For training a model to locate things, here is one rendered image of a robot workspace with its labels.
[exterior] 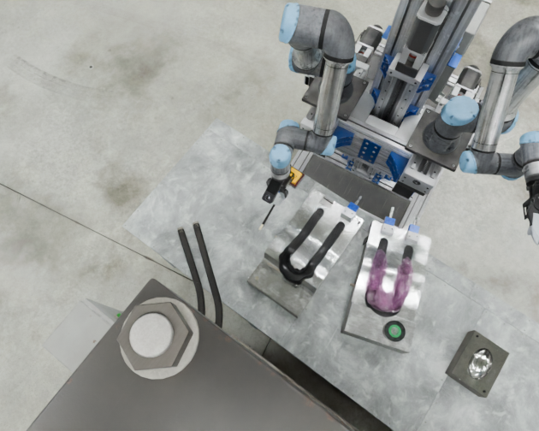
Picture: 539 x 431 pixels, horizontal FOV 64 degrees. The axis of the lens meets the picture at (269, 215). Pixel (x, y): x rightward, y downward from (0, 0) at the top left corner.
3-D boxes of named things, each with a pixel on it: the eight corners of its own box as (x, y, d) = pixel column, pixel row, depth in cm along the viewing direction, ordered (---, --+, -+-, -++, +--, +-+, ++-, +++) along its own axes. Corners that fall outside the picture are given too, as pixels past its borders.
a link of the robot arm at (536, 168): (556, 161, 128) (526, 161, 129) (558, 174, 126) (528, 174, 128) (545, 171, 135) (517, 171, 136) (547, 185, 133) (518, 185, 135)
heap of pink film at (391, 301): (374, 246, 184) (378, 241, 176) (415, 259, 182) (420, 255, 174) (358, 304, 176) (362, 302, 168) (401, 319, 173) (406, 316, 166)
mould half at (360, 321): (370, 224, 193) (376, 215, 183) (427, 241, 190) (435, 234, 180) (340, 333, 178) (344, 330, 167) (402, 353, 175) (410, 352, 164)
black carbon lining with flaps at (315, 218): (317, 207, 189) (319, 199, 180) (348, 227, 186) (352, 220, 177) (271, 270, 180) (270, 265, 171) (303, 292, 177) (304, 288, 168)
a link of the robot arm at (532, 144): (536, 142, 140) (552, 129, 132) (541, 173, 136) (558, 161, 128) (512, 141, 140) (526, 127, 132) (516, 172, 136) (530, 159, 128)
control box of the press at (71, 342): (192, 330, 257) (90, 287, 119) (232, 362, 251) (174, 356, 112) (168, 361, 251) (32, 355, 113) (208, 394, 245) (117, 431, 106)
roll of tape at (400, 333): (385, 344, 165) (387, 343, 162) (380, 323, 168) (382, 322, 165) (405, 339, 166) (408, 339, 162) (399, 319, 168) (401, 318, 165)
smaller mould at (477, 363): (467, 331, 177) (475, 329, 170) (500, 353, 174) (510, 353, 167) (444, 373, 172) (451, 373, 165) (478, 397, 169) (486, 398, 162)
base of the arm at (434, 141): (430, 116, 184) (439, 103, 175) (464, 132, 181) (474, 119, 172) (417, 144, 180) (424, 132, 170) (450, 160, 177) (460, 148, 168)
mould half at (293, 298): (312, 195, 199) (315, 184, 186) (360, 227, 193) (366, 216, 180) (247, 282, 186) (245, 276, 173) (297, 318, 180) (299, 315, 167)
